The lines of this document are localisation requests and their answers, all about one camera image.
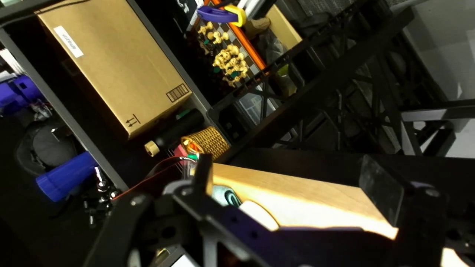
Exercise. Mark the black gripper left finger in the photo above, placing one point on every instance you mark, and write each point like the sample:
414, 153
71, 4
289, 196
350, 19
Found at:
219, 224

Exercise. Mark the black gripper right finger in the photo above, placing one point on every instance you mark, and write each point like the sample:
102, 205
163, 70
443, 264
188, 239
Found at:
418, 209

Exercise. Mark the wicker basket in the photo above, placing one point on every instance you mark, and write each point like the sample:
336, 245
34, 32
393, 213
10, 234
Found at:
206, 141

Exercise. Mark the blue plastic cone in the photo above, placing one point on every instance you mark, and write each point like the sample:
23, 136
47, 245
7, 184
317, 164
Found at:
60, 181

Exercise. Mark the cardboard box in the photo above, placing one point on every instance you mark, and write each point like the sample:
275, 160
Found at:
123, 61

